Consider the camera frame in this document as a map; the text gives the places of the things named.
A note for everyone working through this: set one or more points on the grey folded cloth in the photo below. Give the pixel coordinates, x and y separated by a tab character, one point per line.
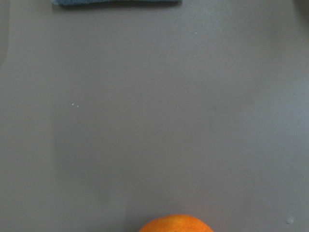
86	2

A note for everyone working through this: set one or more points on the orange fruit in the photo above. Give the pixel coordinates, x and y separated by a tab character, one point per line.
176	223

